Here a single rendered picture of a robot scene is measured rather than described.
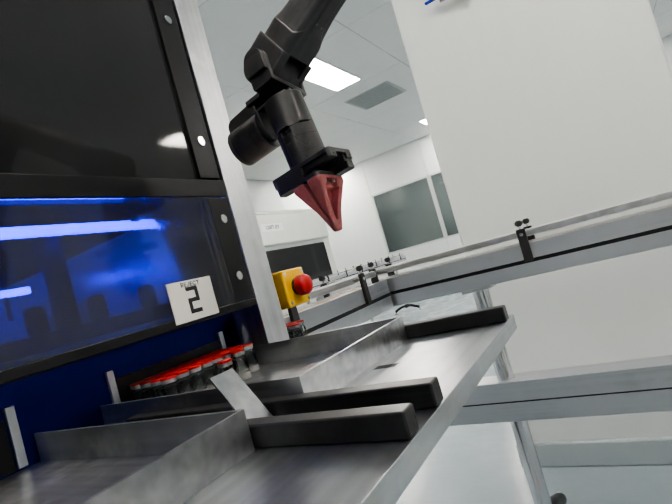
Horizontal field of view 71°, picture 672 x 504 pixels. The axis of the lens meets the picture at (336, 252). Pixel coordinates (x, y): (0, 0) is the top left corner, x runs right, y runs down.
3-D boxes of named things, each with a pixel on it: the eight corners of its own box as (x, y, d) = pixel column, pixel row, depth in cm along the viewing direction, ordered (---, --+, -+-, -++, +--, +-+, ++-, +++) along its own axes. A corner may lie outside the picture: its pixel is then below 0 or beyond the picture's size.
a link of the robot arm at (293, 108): (282, 78, 63) (306, 86, 68) (247, 106, 67) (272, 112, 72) (302, 124, 63) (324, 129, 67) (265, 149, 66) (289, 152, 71)
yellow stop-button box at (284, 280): (262, 315, 92) (252, 279, 92) (284, 307, 98) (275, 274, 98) (292, 307, 88) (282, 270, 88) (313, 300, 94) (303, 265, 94)
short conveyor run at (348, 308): (261, 378, 91) (240, 299, 92) (206, 387, 99) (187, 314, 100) (398, 305, 150) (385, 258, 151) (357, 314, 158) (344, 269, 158)
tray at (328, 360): (106, 431, 63) (99, 406, 63) (238, 369, 85) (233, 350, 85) (309, 411, 45) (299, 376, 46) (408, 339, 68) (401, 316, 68)
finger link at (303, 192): (337, 235, 69) (312, 178, 70) (377, 215, 65) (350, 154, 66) (312, 239, 63) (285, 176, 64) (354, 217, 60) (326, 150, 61)
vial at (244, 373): (235, 382, 71) (227, 353, 71) (244, 378, 73) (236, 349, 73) (245, 381, 70) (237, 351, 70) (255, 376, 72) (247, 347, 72)
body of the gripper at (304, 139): (301, 194, 71) (283, 150, 72) (355, 161, 66) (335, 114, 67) (275, 194, 65) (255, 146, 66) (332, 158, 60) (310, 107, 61)
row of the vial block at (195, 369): (164, 414, 63) (155, 380, 63) (252, 370, 78) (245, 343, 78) (175, 412, 61) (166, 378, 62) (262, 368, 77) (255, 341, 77)
